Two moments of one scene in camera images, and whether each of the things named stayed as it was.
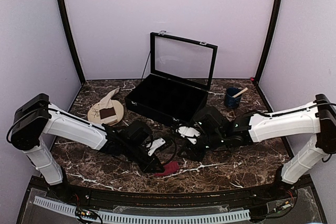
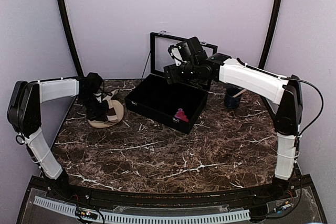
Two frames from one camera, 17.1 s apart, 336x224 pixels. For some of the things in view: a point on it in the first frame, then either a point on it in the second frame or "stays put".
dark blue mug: [231, 102] stays put
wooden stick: [244, 90] stays put
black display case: [177, 87] stays put
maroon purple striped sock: [170, 167] -> [181, 115]
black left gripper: [148, 168] -> [101, 116]
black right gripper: [194, 155] -> [172, 75]
